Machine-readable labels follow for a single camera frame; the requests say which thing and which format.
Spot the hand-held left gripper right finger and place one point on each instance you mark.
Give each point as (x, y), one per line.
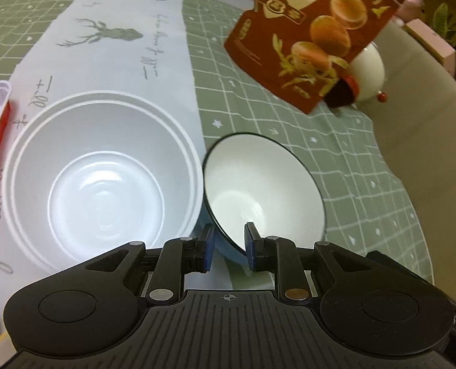
(250, 246)

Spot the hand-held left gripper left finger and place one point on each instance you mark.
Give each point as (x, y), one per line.
(208, 248)

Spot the blue bowl with dark rim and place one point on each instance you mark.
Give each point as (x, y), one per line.
(258, 184)

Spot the white plastic bowl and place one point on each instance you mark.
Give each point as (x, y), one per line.
(97, 184)

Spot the green checkered tablecloth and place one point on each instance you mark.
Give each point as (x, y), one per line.
(289, 142)

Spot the white deer print runner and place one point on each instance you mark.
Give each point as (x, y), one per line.
(116, 65)

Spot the white round figurine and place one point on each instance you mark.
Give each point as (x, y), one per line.
(368, 73)

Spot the beige sofa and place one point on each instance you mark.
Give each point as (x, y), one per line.
(424, 123)

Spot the brown snack pouch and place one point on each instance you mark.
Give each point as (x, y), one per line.
(308, 27)

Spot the pink box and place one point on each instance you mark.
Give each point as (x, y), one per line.
(431, 40)

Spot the green potted plant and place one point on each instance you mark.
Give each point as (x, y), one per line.
(443, 19)

